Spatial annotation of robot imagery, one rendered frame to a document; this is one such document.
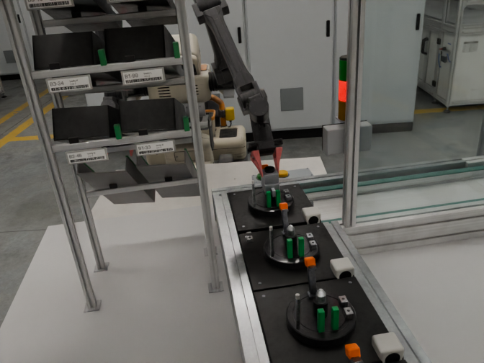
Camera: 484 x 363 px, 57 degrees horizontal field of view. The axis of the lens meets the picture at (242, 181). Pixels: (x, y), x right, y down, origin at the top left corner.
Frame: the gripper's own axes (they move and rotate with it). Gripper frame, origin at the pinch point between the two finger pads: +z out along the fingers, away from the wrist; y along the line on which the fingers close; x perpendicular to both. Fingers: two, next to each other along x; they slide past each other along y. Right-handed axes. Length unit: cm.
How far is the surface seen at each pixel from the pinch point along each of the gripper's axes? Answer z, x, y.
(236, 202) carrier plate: 4.8, 10.9, -10.1
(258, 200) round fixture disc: 6.4, 6.0, -3.7
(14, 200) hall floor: -73, 250, -173
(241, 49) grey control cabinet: -184, 239, 37
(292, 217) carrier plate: 13.7, 0.6, 4.2
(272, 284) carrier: 31.8, -20.6, -7.7
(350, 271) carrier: 31.8, -22.0, 10.5
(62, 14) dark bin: -35, -34, -47
